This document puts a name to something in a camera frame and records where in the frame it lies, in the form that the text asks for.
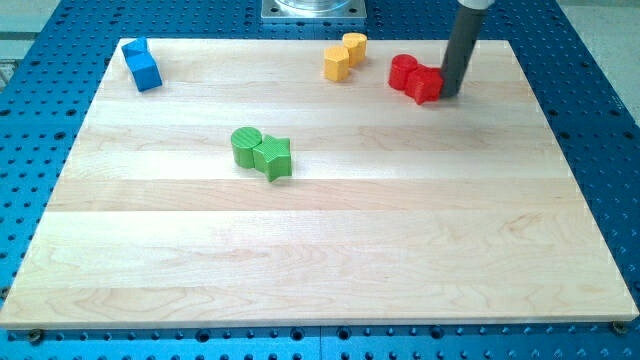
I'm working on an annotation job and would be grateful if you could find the yellow hexagon block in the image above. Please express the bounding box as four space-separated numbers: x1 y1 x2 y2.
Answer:
324 46 350 82

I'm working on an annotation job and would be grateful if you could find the right board clamp screw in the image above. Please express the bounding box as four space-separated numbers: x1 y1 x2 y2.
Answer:
610 321 628 336

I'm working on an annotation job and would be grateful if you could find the left board clamp screw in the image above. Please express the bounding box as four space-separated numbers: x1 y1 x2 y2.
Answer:
25 329 44 345

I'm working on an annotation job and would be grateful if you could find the green cylinder block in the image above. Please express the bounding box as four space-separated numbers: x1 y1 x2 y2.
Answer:
231 127 262 168

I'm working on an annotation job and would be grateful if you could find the board clamp screw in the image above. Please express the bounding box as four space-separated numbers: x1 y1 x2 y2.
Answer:
25 329 44 345
610 321 628 336

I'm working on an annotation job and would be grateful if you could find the blue cube block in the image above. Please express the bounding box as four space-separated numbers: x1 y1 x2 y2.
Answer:
126 53 162 92

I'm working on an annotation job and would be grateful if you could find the yellow cylinder block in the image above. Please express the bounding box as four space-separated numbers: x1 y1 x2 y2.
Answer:
342 32 368 67

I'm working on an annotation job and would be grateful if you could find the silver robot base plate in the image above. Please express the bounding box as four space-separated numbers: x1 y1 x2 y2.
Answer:
261 0 366 21

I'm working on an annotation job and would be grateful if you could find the red star block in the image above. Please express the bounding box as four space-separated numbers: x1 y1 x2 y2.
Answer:
404 64 444 105

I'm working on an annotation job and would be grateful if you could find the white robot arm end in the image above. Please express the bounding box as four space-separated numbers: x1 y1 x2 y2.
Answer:
458 0 495 10

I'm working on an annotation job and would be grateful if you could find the green star block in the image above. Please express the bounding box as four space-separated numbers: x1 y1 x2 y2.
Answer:
253 135 292 182

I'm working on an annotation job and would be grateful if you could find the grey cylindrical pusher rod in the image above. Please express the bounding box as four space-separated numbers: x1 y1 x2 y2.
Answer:
440 4 488 98

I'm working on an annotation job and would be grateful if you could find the blue triangle block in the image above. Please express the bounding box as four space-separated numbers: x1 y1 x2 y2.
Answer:
121 36 148 58

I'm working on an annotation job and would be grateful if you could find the red cylinder block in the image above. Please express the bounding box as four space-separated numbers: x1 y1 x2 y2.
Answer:
388 54 418 90

